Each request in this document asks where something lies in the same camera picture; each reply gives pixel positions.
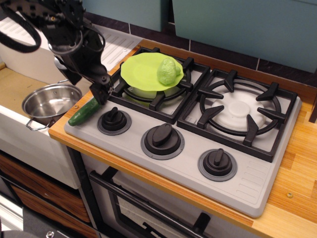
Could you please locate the white toy sink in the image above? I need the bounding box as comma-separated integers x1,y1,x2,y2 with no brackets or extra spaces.
0,5,144,190

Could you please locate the lime green plastic plate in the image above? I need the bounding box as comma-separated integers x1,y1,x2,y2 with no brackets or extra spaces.
120,53,184,91

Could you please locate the white burner cap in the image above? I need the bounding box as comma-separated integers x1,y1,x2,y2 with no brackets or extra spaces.
128,86,184,102
206,85,275,131

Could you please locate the white right burner cap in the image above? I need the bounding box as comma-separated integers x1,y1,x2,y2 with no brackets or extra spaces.
206,85,275,131

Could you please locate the black right burner grate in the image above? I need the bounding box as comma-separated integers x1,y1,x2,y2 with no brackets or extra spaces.
177,69,301,162

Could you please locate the white left burner cap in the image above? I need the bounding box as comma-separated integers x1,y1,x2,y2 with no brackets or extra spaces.
128,86,184,102

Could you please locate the black stove knob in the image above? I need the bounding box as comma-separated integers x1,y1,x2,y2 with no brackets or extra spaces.
141,123,185,160
198,148,238,182
97,107,132,136

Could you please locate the black left stove knob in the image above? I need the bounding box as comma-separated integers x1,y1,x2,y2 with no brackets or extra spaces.
97,107,132,136

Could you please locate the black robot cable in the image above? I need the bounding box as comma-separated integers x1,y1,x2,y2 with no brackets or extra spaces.
0,0,42,53

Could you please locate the black oven door handle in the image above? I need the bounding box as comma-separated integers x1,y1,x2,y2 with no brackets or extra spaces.
89,171,210,238

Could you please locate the light green toy cauliflower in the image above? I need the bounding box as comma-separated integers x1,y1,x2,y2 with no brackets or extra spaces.
157,58,181,85

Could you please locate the grey toy stove top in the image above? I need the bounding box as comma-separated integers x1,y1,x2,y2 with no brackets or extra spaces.
64,48,302,217

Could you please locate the black right stove knob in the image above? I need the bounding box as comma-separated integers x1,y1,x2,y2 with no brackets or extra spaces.
198,148,238,182

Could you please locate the dark green toy pickle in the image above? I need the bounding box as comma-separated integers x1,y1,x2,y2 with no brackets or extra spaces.
68,97,101,126

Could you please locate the stainless steel pot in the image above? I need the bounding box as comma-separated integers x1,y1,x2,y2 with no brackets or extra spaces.
22,80,82,131

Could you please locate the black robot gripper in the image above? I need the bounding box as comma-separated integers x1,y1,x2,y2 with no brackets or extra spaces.
48,27,113,105

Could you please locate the wooden drawer front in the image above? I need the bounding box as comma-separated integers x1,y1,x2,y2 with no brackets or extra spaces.
0,151,98,238

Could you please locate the black middle stove knob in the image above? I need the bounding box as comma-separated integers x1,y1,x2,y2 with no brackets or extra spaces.
141,123,185,160

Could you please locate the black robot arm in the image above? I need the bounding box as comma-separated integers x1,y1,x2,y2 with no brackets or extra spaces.
0,0,113,105

